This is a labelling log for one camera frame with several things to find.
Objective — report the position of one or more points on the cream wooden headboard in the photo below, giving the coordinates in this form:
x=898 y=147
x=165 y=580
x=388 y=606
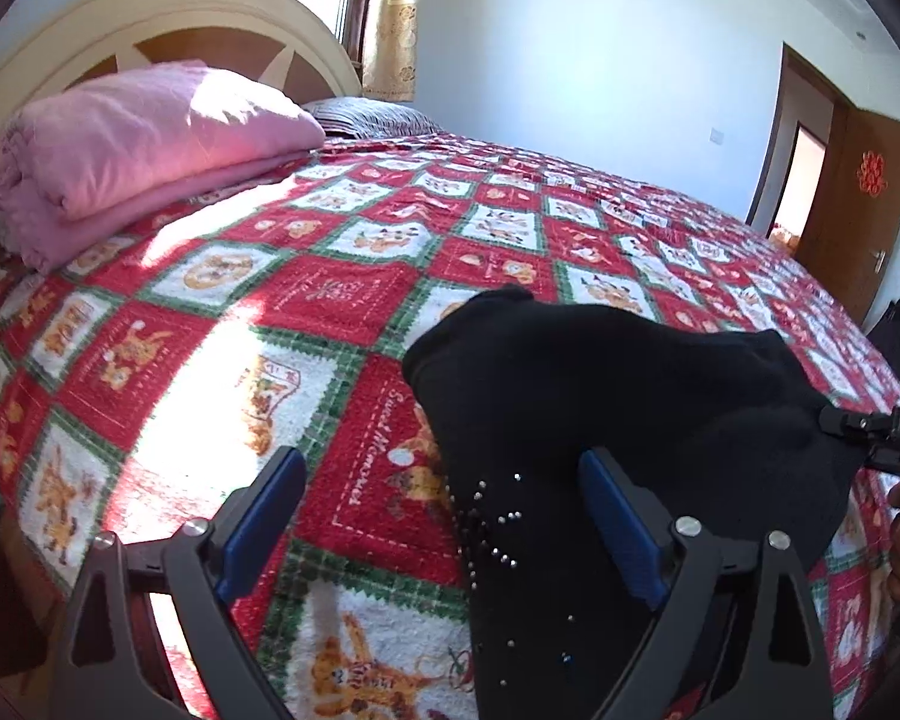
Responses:
x=195 y=7

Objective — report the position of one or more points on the pink folded blanket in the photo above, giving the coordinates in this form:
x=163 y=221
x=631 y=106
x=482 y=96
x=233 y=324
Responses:
x=135 y=135

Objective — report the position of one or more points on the beige patterned curtain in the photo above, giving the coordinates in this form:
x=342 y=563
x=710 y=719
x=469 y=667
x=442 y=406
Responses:
x=390 y=22

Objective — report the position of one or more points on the black pants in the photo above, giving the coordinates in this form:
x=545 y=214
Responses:
x=607 y=390

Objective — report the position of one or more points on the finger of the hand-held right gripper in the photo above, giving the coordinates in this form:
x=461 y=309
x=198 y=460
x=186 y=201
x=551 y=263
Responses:
x=847 y=424

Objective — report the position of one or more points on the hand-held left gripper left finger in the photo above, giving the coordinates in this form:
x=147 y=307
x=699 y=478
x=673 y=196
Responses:
x=262 y=525

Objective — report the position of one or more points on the red checkered printed blanket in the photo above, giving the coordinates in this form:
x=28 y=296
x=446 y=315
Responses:
x=195 y=360

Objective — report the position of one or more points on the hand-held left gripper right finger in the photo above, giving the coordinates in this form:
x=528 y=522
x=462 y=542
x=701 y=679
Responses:
x=621 y=532

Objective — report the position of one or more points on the striped pillow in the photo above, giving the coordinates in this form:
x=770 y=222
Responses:
x=375 y=116

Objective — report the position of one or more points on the dark brown door frame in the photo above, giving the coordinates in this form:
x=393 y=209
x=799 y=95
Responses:
x=776 y=135

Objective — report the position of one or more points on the brown wooden door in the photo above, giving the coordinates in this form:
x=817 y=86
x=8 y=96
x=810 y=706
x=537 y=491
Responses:
x=862 y=225

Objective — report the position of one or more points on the red door ornament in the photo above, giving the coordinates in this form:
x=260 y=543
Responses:
x=874 y=172

